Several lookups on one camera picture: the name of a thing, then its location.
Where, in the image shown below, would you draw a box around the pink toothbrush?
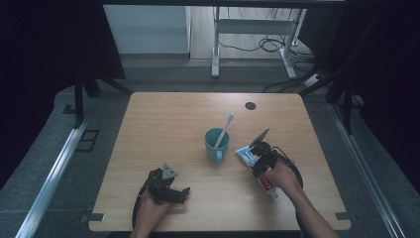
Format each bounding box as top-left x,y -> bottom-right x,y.
213,113 -> 236,149

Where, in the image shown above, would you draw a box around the left hand-held gripper cable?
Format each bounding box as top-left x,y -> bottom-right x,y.
131,179 -> 151,230

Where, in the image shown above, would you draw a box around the metal floor rail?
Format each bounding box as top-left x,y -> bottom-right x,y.
14,110 -> 93,238
328,101 -> 408,238

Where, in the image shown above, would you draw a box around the black metal stand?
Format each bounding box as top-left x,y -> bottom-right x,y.
298,73 -> 365,135
72,76 -> 134,130

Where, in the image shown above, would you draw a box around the person's left hand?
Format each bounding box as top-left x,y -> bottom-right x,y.
133,189 -> 172,237

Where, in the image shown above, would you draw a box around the black floor cables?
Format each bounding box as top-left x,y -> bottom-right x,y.
217,8 -> 326,94

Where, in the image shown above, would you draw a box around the white panel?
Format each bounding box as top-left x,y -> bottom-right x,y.
103,4 -> 192,56

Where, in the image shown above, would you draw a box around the white power strip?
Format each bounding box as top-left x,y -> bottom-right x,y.
303,73 -> 323,88

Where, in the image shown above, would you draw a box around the white and blue toothpaste tube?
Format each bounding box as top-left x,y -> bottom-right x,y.
235,146 -> 279,200

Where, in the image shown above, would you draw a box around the black curtain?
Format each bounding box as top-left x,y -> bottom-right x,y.
296,0 -> 420,194
0,0 -> 127,191

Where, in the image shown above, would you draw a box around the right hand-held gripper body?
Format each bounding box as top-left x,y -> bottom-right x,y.
249,127 -> 281,179

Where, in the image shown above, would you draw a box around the white desk frame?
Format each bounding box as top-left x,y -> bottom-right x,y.
211,5 -> 307,79

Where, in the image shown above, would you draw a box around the person's right hand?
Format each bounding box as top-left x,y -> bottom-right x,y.
262,159 -> 304,197

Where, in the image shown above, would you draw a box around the teal cup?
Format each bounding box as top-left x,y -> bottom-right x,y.
203,127 -> 231,164

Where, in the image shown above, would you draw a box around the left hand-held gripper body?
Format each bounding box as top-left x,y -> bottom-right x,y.
142,163 -> 181,205

